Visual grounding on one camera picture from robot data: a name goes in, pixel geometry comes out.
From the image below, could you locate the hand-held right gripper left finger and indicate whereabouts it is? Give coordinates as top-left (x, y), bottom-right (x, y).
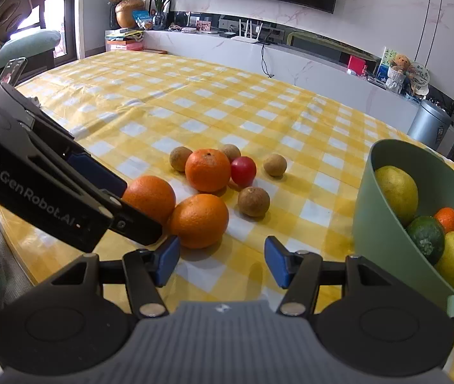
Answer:
top-left (51, 235), bottom-right (182, 320)

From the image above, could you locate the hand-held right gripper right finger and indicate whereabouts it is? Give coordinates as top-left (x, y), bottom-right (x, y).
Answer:
top-left (264, 237), bottom-right (395, 316)

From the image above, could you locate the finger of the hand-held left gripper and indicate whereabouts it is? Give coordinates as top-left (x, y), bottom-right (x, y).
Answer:
top-left (19, 106), bottom-right (129, 201)
top-left (61, 166), bottom-right (163, 246)

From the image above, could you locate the round orange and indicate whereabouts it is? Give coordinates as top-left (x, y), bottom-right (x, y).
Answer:
top-left (434, 207), bottom-right (454, 235)
top-left (122, 175), bottom-right (176, 225)
top-left (185, 148), bottom-right (232, 193)
top-left (168, 194), bottom-right (230, 249)

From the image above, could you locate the brown kiwi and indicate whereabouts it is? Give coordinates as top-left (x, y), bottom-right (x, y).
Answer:
top-left (220, 144), bottom-right (241, 163)
top-left (170, 146), bottom-right (193, 172)

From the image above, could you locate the red cherry tomato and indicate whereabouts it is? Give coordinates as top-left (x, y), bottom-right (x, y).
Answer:
top-left (231, 156), bottom-right (257, 185)

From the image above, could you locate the green colander bowl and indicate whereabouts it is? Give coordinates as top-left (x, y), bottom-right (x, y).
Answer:
top-left (351, 139), bottom-right (454, 332)

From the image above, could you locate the green cucumber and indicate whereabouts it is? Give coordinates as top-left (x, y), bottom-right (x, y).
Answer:
top-left (406, 215), bottom-right (446, 266)

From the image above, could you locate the yellow checked tablecloth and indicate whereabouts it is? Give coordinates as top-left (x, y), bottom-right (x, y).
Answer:
top-left (0, 50), bottom-right (454, 384)

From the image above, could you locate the stack of orange boxes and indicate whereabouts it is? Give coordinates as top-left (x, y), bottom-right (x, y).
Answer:
top-left (105, 28), bottom-right (168, 54)

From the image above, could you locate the pale green seat cushion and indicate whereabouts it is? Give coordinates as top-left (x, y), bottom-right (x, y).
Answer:
top-left (0, 30), bottom-right (62, 73)

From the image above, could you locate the blue snack packet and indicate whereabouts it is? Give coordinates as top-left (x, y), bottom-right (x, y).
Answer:
top-left (132, 10), bottom-right (153, 29)

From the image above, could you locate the golden gourd ornament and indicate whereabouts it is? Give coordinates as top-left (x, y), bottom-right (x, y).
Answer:
top-left (115, 0), bottom-right (145, 29)

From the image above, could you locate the green plant in glass vase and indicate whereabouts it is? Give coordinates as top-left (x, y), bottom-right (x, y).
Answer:
top-left (142, 0), bottom-right (188, 30)

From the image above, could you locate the white router with antennas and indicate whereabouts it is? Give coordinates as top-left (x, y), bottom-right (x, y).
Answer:
top-left (233, 19), bottom-right (265, 44)

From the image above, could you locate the grey metal trash can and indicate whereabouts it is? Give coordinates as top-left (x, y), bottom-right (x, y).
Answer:
top-left (407, 100), bottom-right (453, 150)

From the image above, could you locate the red box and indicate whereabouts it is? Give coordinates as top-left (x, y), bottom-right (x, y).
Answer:
top-left (347, 55), bottom-right (367, 76)

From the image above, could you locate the colourful picture card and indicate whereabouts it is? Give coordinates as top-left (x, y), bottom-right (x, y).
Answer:
top-left (379, 47), bottom-right (397, 81)

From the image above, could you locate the round printed paper fan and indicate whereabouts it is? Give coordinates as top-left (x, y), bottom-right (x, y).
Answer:
top-left (407, 62), bottom-right (431, 99)

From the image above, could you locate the brown teddy bear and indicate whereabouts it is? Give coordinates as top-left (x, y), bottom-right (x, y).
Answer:
top-left (391, 54), bottom-right (411, 73)

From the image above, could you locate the black power cable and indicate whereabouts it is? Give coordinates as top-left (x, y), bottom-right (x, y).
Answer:
top-left (260, 44), bottom-right (276, 78)

